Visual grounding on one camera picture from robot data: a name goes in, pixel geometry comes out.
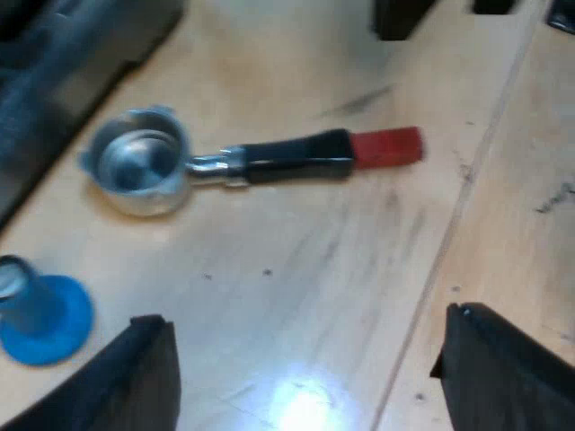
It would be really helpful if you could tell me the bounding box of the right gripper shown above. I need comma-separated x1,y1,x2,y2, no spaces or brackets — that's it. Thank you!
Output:
371,0,432,42

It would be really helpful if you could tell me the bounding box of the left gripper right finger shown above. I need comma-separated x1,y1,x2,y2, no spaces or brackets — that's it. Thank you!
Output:
429,302,575,431

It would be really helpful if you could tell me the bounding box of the filter holder with red-ended handle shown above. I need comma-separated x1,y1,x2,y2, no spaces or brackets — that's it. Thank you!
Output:
76,105,427,218

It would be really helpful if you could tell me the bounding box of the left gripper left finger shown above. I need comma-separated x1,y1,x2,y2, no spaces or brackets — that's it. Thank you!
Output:
0,314,182,431

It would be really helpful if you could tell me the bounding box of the blue tamper with steel top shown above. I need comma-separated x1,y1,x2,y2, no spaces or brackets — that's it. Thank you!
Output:
0,254,96,367

